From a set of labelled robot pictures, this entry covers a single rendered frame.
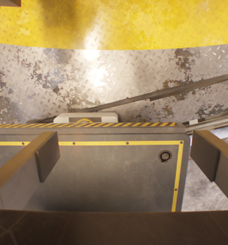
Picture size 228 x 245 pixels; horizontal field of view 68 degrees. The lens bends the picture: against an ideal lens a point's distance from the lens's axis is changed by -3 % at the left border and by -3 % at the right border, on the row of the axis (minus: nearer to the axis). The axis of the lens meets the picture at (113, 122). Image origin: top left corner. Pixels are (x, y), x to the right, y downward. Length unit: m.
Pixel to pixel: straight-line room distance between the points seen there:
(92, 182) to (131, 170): 0.13
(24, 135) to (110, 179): 0.30
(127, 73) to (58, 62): 0.31
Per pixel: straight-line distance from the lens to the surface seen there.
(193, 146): 0.17
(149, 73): 0.81
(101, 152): 0.54
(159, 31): 0.83
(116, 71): 0.80
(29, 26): 0.91
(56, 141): 0.16
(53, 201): 0.68
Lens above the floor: 0.80
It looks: 73 degrees down
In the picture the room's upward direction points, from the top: 175 degrees counter-clockwise
